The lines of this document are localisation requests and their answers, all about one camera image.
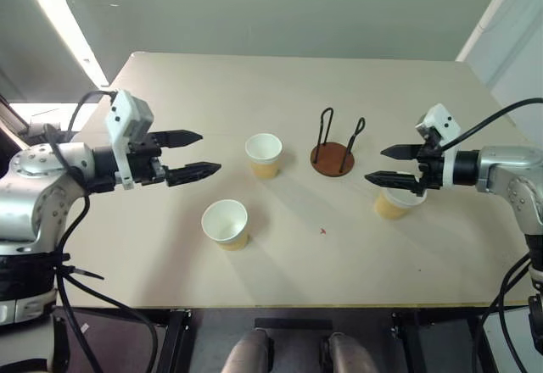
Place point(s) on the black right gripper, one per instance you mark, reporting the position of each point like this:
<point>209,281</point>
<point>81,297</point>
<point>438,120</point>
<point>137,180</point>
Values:
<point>429,165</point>

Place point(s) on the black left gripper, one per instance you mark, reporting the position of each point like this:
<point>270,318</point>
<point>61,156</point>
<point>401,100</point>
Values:
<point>144,163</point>

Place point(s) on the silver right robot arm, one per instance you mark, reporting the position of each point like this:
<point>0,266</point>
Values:
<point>509,174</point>

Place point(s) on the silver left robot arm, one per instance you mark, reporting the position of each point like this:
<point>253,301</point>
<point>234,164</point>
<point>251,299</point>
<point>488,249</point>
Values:
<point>38,195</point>

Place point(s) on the tan paper cup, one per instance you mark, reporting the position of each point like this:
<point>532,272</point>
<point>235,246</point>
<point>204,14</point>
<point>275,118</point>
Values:
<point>225,224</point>
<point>264,154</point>
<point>392,205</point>

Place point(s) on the grey right robot foot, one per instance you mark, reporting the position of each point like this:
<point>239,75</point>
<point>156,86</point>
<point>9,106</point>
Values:
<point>350,354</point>

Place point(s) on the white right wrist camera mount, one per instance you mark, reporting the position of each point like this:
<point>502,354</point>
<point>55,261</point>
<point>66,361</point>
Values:
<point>441,125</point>

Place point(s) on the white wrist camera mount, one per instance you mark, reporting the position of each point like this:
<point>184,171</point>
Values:
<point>127,118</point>
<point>441,125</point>

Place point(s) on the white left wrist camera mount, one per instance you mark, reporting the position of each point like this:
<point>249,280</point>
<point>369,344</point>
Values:
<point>127,118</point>

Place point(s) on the black table frame leg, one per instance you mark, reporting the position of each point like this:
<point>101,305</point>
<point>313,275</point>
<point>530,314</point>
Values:
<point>407,339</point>
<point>176,339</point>

